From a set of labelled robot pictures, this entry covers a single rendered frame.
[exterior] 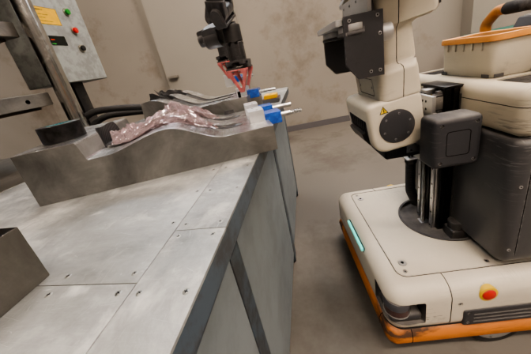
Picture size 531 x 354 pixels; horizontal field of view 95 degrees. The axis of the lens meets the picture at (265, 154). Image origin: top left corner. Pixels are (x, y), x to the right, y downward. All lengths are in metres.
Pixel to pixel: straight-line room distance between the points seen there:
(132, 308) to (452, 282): 0.87
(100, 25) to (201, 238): 3.78
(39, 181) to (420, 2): 0.98
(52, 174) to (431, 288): 1.01
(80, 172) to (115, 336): 0.39
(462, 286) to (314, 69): 2.88
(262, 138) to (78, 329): 0.39
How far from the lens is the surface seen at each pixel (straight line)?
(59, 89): 1.28
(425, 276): 0.97
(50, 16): 1.56
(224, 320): 0.47
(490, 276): 1.03
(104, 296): 0.32
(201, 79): 3.45
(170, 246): 0.33
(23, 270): 0.39
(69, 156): 0.60
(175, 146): 0.53
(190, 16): 3.49
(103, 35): 3.98
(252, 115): 0.56
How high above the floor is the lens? 0.98
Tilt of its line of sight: 20 degrees down
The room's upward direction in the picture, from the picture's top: 12 degrees counter-clockwise
